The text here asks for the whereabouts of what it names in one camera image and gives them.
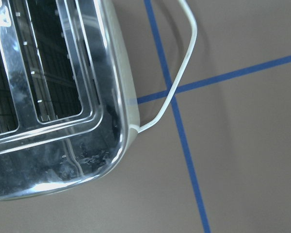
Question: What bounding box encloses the white appliance box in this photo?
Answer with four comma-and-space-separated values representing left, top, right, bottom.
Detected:
0, 0, 140, 201

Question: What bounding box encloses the white power cable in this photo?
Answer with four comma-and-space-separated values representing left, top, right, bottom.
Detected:
130, 0, 198, 133

